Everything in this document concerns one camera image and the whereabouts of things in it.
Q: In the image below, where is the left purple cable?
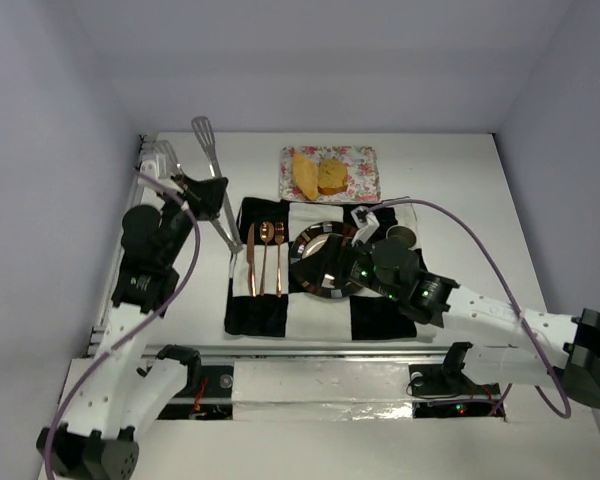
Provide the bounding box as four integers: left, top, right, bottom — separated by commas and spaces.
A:
43, 172, 202, 476

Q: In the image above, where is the metal cup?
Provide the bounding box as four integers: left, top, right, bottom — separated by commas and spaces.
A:
386, 225, 418, 249

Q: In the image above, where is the aluminium frame rail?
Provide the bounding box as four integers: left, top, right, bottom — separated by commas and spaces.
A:
79, 132, 158, 358

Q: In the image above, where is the copper knife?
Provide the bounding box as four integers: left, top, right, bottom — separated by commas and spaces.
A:
247, 223, 257, 297

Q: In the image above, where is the floral rectangular tray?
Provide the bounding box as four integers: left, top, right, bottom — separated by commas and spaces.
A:
278, 145, 381, 203

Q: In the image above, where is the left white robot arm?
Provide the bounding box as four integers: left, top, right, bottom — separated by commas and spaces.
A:
36, 174, 228, 479

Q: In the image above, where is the copper spoon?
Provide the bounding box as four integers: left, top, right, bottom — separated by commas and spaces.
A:
259, 222, 274, 296

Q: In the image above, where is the dark rimmed ceramic plate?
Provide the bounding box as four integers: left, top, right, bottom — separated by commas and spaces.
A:
289, 221, 356, 300

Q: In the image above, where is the black white checkered placemat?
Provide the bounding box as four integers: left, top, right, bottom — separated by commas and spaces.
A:
224, 197, 436, 343

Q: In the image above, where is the round brown bread piece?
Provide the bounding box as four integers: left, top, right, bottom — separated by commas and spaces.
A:
318, 158, 348, 195

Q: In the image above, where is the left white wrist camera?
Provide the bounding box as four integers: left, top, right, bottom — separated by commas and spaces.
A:
139, 152, 173, 182

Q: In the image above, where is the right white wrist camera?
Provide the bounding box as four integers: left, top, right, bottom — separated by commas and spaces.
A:
351, 206, 380, 245

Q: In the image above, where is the copper fork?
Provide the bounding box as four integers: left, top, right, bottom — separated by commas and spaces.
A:
274, 222, 285, 298

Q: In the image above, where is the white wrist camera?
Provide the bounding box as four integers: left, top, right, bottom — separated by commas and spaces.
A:
139, 152, 173, 182
351, 206, 380, 245

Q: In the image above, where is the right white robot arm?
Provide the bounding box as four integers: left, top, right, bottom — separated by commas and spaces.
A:
317, 234, 600, 410

